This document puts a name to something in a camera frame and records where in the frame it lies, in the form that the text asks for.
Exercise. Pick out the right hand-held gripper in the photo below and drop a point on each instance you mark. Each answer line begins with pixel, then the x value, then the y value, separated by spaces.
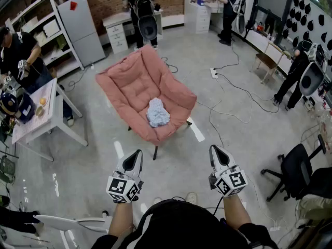
pixel 230 181

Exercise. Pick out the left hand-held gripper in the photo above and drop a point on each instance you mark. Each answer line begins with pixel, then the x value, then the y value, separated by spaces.
pixel 122 188

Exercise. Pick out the blue checkered shorts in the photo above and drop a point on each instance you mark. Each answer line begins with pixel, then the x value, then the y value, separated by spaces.
pixel 158 113

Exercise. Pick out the person's left forearm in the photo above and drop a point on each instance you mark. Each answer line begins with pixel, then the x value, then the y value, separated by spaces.
pixel 122 216

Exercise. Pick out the person's right forearm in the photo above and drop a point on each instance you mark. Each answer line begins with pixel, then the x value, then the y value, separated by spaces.
pixel 237 211

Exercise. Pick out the person's left shoe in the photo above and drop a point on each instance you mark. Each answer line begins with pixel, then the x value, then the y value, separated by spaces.
pixel 157 200

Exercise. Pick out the person's shoe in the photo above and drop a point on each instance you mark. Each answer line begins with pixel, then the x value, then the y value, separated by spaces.
pixel 191 197
pixel 157 200

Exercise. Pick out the person's right shoe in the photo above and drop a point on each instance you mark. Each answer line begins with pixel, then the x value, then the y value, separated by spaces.
pixel 191 197

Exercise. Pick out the black waist device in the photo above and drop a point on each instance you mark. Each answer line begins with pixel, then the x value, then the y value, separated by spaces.
pixel 223 222

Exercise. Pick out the person's torso in black shirt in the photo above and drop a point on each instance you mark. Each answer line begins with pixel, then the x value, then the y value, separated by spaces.
pixel 176 227

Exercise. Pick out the black office chair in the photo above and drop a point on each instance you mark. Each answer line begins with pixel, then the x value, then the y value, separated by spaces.
pixel 298 167

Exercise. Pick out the pink cushioned armchair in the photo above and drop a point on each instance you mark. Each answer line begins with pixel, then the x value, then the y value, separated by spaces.
pixel 135 82

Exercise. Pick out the white power strip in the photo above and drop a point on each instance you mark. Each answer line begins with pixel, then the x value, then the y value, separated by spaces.
pixel 213 72

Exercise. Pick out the white table with pink cloth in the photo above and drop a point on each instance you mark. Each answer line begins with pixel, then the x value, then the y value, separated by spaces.
pixel 54 108

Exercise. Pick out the small bowl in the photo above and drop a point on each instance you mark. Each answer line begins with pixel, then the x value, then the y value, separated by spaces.
pixel 39 110

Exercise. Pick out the orange fruit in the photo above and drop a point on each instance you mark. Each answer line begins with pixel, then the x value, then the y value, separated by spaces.
pixel 43 101

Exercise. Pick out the wooden chair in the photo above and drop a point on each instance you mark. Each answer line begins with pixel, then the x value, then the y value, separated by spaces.
pixel 269 61

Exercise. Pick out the dark blue rice cooker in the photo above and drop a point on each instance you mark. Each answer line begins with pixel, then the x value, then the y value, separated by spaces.
pixel 23 108

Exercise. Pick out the white counter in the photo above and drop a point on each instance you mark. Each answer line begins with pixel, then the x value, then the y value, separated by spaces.
pixel 259 40

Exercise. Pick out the white desk with drawers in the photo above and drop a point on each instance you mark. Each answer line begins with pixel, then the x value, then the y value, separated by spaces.
pixel 116 35

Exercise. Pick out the grey fridge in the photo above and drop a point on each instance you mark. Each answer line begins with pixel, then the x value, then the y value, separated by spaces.
pixel 80 30

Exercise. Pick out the white drawer cabinet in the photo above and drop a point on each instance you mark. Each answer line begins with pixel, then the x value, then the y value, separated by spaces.
pixel 202 17

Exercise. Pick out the white shelf unit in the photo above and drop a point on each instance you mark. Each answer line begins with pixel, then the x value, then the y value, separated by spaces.
pixel 52 27

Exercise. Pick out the group of black caps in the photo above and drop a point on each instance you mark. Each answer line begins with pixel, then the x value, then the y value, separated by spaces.
pixel 301 17

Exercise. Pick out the red paper tag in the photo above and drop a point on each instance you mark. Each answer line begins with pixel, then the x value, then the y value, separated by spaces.
pixel 73 5

